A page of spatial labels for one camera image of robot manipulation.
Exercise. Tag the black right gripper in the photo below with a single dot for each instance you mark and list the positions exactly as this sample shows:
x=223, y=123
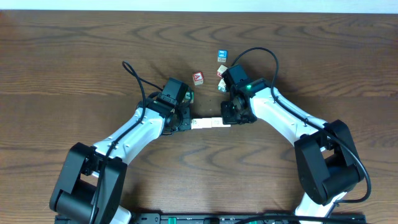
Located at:
x=227, y=119

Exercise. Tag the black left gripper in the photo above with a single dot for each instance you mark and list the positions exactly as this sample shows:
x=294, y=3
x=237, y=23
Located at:
x=186, y=119

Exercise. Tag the letter B wooden block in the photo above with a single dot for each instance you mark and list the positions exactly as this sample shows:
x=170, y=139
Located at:
x=226, y=125

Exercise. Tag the red U 8 wooden block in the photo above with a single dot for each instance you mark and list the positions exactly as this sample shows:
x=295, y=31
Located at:
x=216, y=122

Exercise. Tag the number 3 wooden block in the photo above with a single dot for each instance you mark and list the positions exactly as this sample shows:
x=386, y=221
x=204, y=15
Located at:
x=206, y=123

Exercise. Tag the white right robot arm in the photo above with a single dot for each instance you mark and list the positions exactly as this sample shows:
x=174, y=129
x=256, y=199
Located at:
x=328, y=164

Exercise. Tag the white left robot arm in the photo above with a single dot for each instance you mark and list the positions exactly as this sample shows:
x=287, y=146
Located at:
x=90, y=184

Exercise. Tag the green 4 wooden block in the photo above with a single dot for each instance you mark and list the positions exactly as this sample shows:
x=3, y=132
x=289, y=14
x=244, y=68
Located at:
x=189, y=97

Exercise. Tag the green side wooden block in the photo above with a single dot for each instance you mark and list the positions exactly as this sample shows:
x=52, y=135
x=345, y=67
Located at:
x=222, y=86

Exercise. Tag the red A wooden block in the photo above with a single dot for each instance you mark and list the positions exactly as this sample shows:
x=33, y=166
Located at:
x=198, y=78

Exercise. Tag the red M wooden block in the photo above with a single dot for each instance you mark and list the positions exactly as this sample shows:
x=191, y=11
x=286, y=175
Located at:
x=221, y=70

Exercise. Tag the blue top wooden block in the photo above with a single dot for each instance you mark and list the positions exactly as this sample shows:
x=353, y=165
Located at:
x=222, y=56

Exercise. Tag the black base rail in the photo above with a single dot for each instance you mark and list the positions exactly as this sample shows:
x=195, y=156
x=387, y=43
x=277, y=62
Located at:
x=156, y=218

